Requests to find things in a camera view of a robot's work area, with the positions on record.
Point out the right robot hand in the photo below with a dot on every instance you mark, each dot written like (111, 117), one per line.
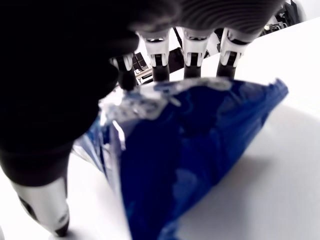
(50, 75)

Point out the blue Oreo packet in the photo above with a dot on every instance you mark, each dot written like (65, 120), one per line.
(187, 150)

